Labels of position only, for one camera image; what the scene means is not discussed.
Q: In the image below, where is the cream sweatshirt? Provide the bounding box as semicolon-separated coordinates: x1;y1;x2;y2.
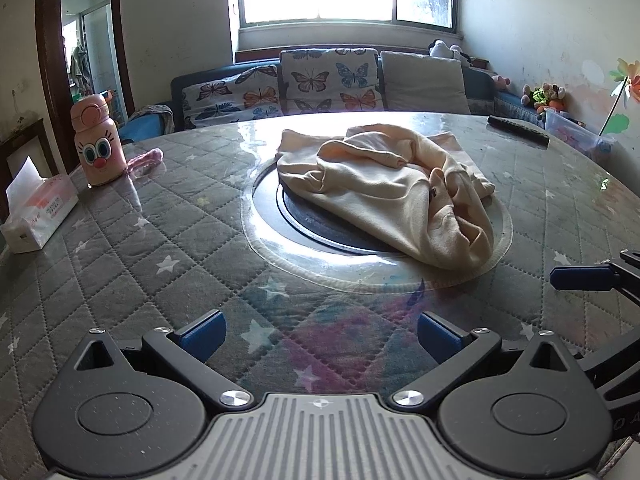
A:
277;124;495;271

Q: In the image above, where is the clear plastic storage box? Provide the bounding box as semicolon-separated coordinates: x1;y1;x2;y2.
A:
544;108;614;164

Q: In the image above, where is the black remote control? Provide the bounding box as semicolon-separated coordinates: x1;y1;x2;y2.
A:
487;115;549;148

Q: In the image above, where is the plush toys pile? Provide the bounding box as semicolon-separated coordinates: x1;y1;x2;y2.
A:
521;84;566;113

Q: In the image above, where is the colourful paper pinwheel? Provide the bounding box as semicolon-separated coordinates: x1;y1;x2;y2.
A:
599;58;639;136

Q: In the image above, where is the dark blue sofa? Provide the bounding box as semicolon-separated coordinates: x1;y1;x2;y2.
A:
167;58;544;131

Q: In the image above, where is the tissue pack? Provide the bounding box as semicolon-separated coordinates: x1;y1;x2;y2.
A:
1;157;78;254

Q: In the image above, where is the black round induction plate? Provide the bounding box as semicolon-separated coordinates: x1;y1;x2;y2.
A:
277;183;398;256

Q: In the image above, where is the pink cartoon water bottle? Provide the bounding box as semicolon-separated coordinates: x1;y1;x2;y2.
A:
70;94;127;188

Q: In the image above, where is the plain beige cushion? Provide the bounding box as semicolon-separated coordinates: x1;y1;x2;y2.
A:
381;51;470;115

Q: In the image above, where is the white plush toy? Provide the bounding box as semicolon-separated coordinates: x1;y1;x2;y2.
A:
428;39;471;66

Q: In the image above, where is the blue chair with cloth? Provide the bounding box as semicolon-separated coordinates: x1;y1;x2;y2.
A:
119;103;175;144

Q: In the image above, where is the middle butterfly cushion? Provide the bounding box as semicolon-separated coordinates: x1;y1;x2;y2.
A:
280;48;384;115

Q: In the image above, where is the butterfly cushion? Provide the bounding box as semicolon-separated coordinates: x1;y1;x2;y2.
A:
280;48;384;115
181;64;283;129

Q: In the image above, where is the left butterfly cushion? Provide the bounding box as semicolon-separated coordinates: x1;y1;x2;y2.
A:
181;64;283;129

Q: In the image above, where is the dark wooden door frame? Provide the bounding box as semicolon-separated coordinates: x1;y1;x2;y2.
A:
35;0;136;174

